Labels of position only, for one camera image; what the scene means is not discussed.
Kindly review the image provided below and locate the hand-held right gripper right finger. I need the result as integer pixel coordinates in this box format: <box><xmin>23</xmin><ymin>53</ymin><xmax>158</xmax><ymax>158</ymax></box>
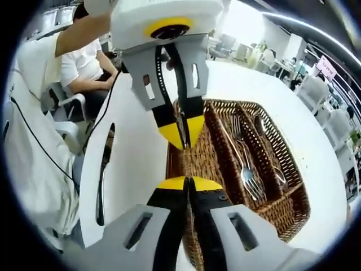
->
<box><xmin>188</xmin><ymin>176</ymin><xmax>324</xmax><ymax>271</ymax></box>

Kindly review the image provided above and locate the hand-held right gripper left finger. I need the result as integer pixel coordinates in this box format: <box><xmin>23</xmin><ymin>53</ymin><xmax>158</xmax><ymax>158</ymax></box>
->
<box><xmin>83</xmin><ymin>176</ymin><xmax>189</xmax><ymax>271</ymax></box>

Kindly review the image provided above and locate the brown wicker storage slots tray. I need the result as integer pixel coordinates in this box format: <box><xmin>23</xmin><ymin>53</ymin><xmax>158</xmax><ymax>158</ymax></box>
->
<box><xmin>165</xmin><ymin>98</ymin><xmax>311</xmax><ymax>269</ymax></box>

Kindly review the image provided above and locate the silver spoon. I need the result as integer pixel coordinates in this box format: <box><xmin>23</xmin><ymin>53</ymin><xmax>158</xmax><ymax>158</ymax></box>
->
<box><xmin>253</xmin><ymin>114</ymin><xmax>279</xmax><ymax>170</ymax></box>
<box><xmin>263</xmin><ymin>135</ymin><xmax>286</xmax><ymax>186</ymax></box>

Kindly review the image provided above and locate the metal storage shelf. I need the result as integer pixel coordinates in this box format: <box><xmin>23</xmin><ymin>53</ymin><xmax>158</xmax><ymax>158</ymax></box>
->
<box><xmin>27</xmin><ymin>4</ymin><xmax>77</xmax><ymax>40</ymax></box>

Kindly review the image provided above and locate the white armchair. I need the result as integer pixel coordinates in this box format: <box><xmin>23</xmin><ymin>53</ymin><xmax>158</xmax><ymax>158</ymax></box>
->
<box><xmin>41</xmin><ymin>81</ymin><xmax>89</xmax><ymax>155</ymax></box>

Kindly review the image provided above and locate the group of white office chairs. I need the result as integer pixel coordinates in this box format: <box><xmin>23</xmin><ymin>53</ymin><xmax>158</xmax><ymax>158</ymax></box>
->
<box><xmin>208</xmin><ymin>33</ymin><xmax>361</xmax><ymax>170</ymax></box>

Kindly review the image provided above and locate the pink sign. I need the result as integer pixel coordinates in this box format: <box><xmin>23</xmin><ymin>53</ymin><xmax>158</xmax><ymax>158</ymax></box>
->
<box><xmin>316</xmin><ymin>55</ymin><xmax>338</xmax><ymax>82</ymax></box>

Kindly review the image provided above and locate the white chest-worn device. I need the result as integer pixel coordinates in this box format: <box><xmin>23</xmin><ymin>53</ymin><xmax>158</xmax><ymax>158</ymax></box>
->
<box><xmin>2</xmin><ymin>70</ymin><xmax>20</xmax><ymax>142</ymax></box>

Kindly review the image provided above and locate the person in white shirt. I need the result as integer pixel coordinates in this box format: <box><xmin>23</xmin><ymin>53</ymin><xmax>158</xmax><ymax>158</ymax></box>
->
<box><xmin>4</xmin><ymin>30</ymin><xmax>84</xmax><ymax>243</ymax></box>

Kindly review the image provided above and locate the black cable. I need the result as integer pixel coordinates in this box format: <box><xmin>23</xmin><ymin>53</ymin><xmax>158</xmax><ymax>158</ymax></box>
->
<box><xmin>10</xmin><ymin>95</ymin><xmax>81</xmax><ymax>189</ymax></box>
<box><xmin>83</xmin><ymin>67</ymin><xmax>125</xmax><ymax>149</ymax></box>

